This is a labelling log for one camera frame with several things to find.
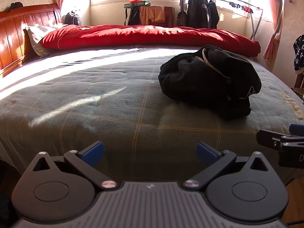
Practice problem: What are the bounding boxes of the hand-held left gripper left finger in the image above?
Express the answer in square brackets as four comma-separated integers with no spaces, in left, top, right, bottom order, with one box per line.
[32,141,118,191]

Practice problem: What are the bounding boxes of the row of small hung clothes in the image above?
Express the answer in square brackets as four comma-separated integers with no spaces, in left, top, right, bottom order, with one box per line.
[229,2,254,14]

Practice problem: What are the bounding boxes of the red quilt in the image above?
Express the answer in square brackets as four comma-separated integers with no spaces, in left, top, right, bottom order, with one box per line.
[39,24,261,57]

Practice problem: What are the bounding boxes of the grey backpack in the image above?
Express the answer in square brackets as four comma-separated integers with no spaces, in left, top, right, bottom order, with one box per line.
[64,11,82,26]

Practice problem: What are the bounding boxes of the orange cloth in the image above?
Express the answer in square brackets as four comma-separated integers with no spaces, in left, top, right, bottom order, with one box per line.
[148,5,165,22]

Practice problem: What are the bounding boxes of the black jacket with emblem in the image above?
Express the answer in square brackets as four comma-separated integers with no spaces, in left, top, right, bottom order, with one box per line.
[187,0,211,29]

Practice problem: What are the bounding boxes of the grey checked bed sheet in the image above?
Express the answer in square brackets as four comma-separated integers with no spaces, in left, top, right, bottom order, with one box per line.
[0,45,304,187]

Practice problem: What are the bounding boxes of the wooden chair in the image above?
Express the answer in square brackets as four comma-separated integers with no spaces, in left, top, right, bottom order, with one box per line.
[293,72,304,100]

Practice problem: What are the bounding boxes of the olive cloth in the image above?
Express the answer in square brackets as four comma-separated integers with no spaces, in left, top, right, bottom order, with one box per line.
[176,11,188,27]

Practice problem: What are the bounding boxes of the wooden headboard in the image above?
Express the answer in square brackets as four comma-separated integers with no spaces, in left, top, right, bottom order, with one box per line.
[0,3,63,78]

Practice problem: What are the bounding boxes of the grey pillow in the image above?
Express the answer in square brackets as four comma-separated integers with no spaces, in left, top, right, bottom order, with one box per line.
[23,24,68,59]

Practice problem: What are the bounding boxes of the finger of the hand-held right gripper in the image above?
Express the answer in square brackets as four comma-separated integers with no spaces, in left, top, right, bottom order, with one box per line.
[289,124,304,136]
[256,129,304,150]

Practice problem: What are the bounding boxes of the dark star print garment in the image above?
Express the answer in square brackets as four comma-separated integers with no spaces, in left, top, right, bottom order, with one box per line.
[293,34,304,74]

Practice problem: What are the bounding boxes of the wooden cabinet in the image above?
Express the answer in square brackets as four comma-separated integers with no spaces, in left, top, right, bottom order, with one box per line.
[140,6,175,28]

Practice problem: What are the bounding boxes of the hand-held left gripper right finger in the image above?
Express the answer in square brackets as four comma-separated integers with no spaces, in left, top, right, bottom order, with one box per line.
[184,142,270,191]

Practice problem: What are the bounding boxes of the black hanging cloth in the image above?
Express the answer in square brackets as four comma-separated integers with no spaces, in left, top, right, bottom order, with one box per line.
[125,6,141,26]

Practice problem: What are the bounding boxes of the green tray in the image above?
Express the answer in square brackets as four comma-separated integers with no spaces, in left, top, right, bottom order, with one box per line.
[123,0,151,8]

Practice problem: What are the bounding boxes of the plain black jacket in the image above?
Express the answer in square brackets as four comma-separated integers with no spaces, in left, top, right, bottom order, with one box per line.
[207,0,220,29]

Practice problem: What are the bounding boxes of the black pants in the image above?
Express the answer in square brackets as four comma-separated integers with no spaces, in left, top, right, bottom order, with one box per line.
[158,45,262,121]

